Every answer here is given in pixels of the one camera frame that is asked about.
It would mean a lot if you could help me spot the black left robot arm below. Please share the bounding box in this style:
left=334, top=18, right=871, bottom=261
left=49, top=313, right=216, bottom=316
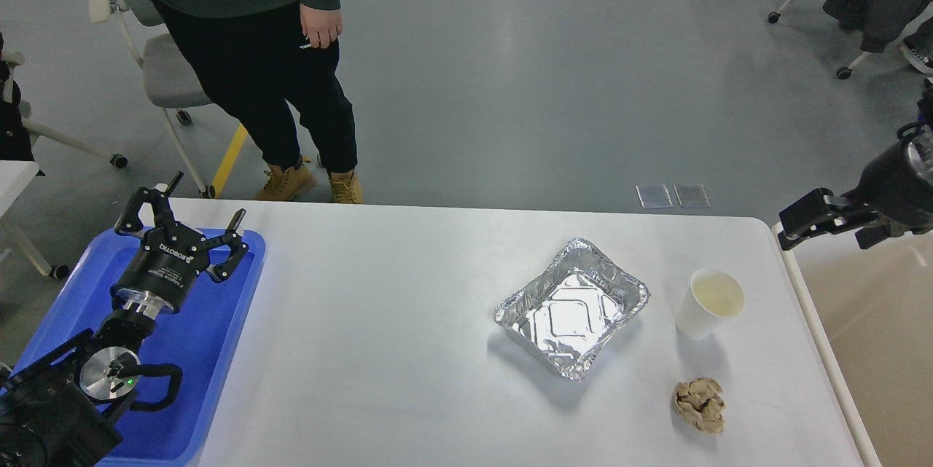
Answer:
left=2, top=173, right=250, bottom=466

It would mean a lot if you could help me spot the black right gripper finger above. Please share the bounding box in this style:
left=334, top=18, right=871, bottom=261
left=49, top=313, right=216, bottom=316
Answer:
left=854, top=224, right=907, bottom=249
left=777, top=188, right=879, bottom=251

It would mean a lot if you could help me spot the crumpled brown paper ball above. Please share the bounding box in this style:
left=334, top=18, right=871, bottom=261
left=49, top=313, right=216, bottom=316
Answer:
left=672, top=377, right=725, bottom=435

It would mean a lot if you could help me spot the white sneaker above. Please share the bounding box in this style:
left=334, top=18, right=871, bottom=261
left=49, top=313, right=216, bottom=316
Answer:
left=899, top=36, right=932, bottom=76

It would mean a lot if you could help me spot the person's hand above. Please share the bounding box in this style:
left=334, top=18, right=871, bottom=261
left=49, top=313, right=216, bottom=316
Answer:
left=299, top=4, right=343, bottom=50

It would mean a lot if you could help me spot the floor plate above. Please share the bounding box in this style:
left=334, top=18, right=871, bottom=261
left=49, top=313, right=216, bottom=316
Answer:
left=636, top=184, right=674, bottom=209
left=674, top=184, right=712, bottom=208

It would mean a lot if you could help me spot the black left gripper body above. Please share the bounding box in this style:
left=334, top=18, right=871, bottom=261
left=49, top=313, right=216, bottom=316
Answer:
left=111, top=224, right=219, bottom=314

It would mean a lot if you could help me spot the grey office chair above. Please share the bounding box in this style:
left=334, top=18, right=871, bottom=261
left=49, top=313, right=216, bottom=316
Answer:
left=87, top=0, right=216, bottom=199

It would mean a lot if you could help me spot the white side table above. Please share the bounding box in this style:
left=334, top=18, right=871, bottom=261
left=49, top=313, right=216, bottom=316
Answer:
left=1, top=160, right=71, bottom=280

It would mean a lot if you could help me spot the white paper cup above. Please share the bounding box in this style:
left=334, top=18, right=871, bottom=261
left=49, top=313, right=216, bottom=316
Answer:
left=674, top=269, right=746, bottom=340

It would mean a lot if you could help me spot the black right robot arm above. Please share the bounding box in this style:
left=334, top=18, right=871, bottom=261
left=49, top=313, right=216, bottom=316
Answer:
left=777, top=79, right=932, bottom=251

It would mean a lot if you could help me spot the left floor plate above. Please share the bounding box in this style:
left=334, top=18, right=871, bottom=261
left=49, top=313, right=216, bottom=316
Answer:
left=636, top=184, right=674, bottom=209

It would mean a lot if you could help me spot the aluminium foil tray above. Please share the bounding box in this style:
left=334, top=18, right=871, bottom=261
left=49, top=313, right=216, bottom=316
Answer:
left=492, top=238, right=651, bottom=382

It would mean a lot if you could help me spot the white chair at left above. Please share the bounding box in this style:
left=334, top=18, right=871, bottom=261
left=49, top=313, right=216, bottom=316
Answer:
left=1, top=52, right=129, bottom=169

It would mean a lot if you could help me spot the right floor plate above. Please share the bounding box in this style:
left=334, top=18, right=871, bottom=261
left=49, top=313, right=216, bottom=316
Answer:
left=674, top=184, right=712, bottom=208

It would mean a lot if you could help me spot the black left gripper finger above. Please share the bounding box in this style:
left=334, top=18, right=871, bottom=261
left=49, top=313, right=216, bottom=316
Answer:
left=204, top=208, right=249, bottom=283
left=114, top=171, right=183, bottom=238

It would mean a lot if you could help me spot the beige plastic bin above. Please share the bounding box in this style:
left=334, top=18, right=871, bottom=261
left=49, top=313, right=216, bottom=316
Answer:
left=781, top=232, right=932, bottom=466

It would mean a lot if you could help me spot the blue plastic tray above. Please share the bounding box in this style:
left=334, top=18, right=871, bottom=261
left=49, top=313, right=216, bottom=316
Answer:
left=14, top=230, right=266, bottom=466

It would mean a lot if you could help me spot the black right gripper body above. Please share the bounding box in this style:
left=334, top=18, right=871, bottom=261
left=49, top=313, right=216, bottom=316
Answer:
left=860, top=134, right=932, bottom=230

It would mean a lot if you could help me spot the person in dark clothes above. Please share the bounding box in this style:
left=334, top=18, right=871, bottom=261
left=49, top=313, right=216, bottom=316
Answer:
left=151, top=0, right=363, bottom=204

